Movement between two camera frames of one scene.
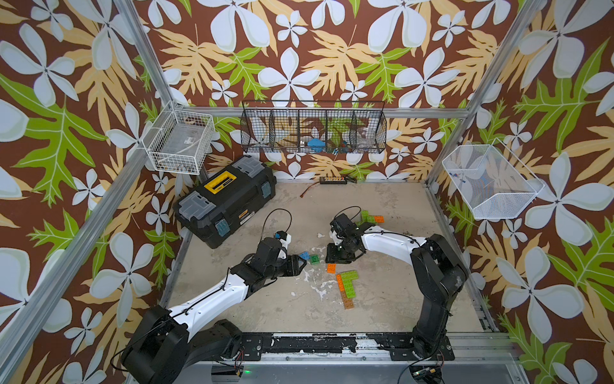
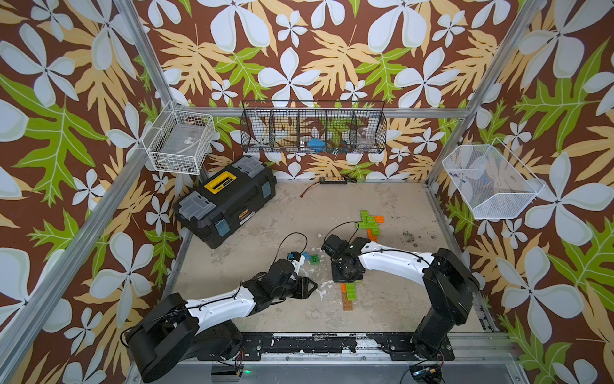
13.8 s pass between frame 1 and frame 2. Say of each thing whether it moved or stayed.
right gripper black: moved
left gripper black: moved
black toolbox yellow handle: stayed
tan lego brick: stayed
